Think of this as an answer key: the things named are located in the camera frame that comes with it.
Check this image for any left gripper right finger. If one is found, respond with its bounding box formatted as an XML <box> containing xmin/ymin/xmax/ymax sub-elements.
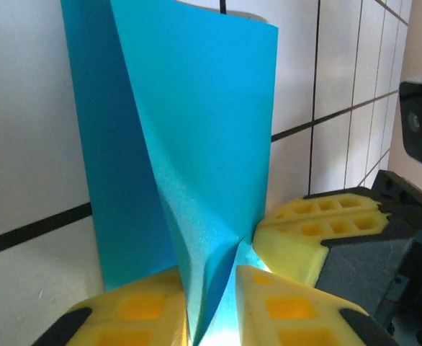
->
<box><xmin>234</xmin><ymin>264</ymin><xmax>402</xmax><ymax>346</ymax></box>

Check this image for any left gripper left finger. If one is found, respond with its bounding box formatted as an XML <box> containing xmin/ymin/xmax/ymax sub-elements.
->
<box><xmin>30</xmin><ymin>268</ymin><xmax>191</xmax><ymax>346</ymax></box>

